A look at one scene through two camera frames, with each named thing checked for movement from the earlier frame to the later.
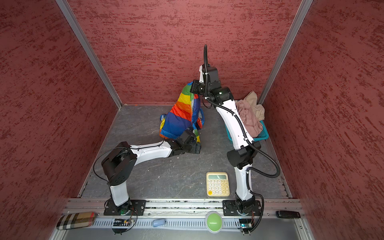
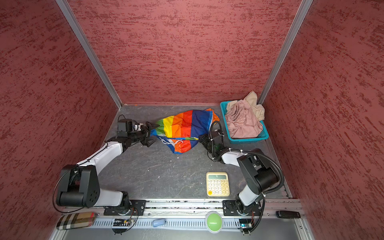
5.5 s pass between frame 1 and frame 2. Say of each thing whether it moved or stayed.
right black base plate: stayed
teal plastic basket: stayed
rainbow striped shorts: moved
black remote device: stayed
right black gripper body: moved
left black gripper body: moved
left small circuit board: stayed
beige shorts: stayed
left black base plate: stayed
